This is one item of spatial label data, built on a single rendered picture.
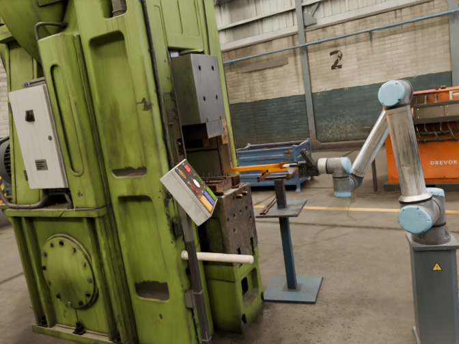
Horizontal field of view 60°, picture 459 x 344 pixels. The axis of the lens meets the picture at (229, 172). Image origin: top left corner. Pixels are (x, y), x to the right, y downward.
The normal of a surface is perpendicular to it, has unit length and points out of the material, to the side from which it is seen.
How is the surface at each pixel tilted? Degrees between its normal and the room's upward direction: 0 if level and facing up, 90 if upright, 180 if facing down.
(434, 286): 90
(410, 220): 95
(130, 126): 89
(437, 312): 90
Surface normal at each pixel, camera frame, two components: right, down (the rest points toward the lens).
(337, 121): -0.56, 0.25
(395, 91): -0.69, 0.09
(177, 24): 0.87, -0.05
